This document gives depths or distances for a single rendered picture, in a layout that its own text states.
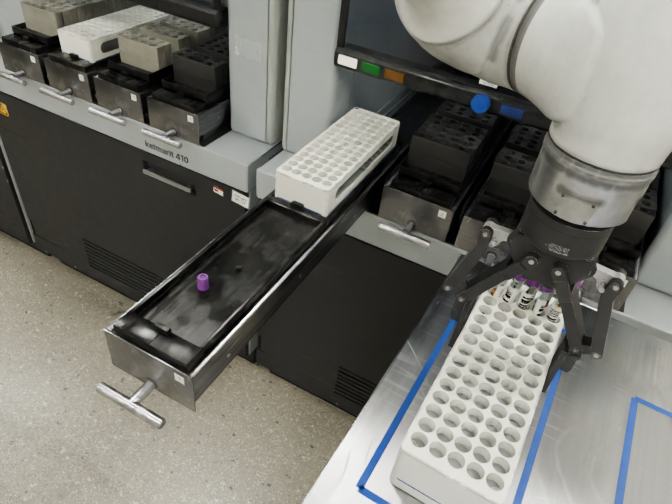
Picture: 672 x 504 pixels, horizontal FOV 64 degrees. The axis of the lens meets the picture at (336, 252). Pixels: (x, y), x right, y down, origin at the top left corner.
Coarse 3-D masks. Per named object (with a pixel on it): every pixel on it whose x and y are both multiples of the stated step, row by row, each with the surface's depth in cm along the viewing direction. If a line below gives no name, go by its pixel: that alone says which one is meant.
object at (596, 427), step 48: (432, 336) 68; (624, 336) 72; (384, 384) 62; (432, 384) 63; (576, 384) 65; (624, 384) 66; (384, 432) 57; (528, 432) 59; (576, 432) 60; (624, 432) 61; (336, 480) 53; (384, 480) 53; (528, 480) 55; (576, 480) 55; (624, 480) 56
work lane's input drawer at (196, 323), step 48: (240, 240) 81; (288, 240) 83; (336, 240) 90; (192, 288) 73; (240, 288) 74; (288, 288) 78; (144, 336) 64; (192, 336) 66; (240, 336) 69; (144, 384) 66; (192, 384) 62
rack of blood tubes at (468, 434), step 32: (480, 320) 64; (512, 320) 64; (544, 320) 64; (480, 352) 59; (512, 352) 59; (544, 352) 62; (448, 384) 56; (480, 384) 56; (512, 384) 57; (416, 416) 52; (448, 416) 53; (480, 416) 53; (512, 416) 54; (416, 448) 49; (448, 448) 50; (480, 448) 50; (512, 448) 51; (416, 480) 50; (448, 480) 48; (480, 480) 48
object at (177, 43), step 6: (144, 30) 122; (150, 30) 122; (156, 30) 123; (156, 36) 122; (162, 36) 121; (168, 36) 120; (174, 36) 121; (174, 42) 120; (180, 42) 120; (174, 48) 121; (180, 48) 121
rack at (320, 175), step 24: (360, 120) 102; (384, 120) 104; (312, 144) 94; (336, 144) 94; (360, 144) 96; (384, 144) 107; (288, 168) 88; (312, 168) 88; (336, 168) 88; (360, 168) 99; (288, 192) 87; (312, 192) 84; (336, 192) 93
